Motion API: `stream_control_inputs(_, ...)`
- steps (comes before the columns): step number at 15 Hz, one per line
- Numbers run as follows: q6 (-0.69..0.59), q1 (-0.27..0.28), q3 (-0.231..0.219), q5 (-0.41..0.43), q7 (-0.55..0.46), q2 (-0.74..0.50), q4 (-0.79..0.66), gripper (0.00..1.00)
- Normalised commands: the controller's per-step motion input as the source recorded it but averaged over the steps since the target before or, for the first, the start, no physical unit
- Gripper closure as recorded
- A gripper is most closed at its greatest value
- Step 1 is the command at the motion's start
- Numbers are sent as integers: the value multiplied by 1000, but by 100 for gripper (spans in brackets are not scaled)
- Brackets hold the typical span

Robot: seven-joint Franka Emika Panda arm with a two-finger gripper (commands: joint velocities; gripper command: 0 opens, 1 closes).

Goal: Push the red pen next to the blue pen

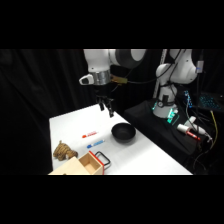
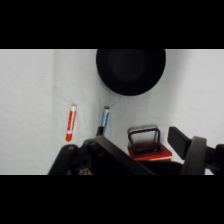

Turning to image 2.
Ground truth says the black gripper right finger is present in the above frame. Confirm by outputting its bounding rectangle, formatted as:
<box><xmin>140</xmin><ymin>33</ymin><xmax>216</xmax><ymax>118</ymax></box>
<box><xmin>167</xmin><ymin>126</ymin><xmax>224</xmax><ymax>176</ymax></box>

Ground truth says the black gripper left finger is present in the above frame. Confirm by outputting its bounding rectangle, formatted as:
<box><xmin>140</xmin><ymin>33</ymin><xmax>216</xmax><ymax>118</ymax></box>
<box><xmin>48</xmin><ymin>134</ymin><xmax>156</xmax><ymax>176</ymax></box>

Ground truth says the red pen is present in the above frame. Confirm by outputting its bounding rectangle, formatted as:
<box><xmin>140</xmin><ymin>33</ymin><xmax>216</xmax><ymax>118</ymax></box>
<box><xmin>65</xmin><ymin>103</ymin><xmax>78</xmax><ymax>143</ymax></box>

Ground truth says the blue pen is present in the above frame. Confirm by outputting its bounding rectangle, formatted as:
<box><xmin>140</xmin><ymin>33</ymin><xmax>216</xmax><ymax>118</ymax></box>
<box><xmin>96</xmin><ymin>105</ymin><xmax>111</xmax><ymax>137</ymax></box>

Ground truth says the black bowl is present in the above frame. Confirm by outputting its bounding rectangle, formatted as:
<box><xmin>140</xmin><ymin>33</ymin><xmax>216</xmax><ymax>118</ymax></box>
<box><xmin>95</xmin><ymin>49</ymin><xmax>167</xmax><ymax>97</ymax></box>

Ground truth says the wooden box with black handle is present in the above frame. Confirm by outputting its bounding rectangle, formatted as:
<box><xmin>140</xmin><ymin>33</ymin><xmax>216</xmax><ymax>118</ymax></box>
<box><xmin>126</xmin><ymin>125</ymin><xmax>174</xmax><ymax>163</ymax></box>

